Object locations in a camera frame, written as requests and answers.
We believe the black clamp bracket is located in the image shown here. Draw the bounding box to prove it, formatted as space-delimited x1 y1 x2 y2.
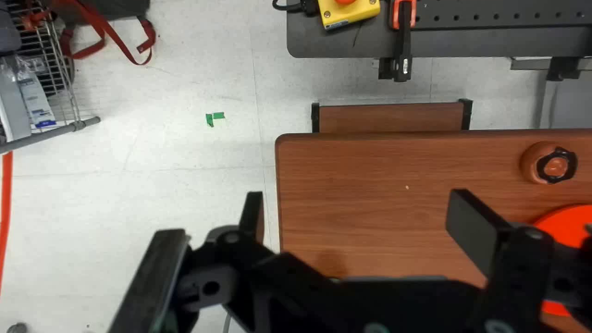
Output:
543 56 582 84

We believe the wooden bench with black ends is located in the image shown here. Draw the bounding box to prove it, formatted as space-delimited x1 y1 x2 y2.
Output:
308 98 473 135

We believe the yellow emergency stop box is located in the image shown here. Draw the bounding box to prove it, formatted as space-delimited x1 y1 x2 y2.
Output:
315 0 382 32

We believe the green tape mark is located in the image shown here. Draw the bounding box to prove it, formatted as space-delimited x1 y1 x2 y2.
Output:
203 109 227 130

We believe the brown donut toy black icing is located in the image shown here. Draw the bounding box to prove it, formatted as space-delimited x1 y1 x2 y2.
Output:
517 141 580 187

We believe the red strap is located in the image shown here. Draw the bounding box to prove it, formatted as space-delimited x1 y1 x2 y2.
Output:
23 0 156 69

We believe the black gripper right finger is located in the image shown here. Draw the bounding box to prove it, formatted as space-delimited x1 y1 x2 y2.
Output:
445 187 556 333

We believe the black cable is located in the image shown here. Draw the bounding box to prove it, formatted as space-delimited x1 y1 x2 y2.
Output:
271 0 319 15

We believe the metal wire rack cart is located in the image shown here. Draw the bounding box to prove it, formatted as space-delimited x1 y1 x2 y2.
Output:
0 0 101 156

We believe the white plastic bag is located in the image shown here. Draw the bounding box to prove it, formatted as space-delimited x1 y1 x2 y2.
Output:
0 54 58 145

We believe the dark grey perforated workbench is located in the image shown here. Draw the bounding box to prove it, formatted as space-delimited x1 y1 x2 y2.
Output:
284 0 592 61

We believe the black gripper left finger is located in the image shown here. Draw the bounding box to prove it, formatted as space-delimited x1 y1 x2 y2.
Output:
108 224 278 333

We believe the orange and black clamp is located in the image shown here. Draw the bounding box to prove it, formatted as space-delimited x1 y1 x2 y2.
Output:
376 0 419 84

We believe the orange plastic plate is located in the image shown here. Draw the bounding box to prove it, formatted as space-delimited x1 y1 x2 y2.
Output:
530 204 592 320

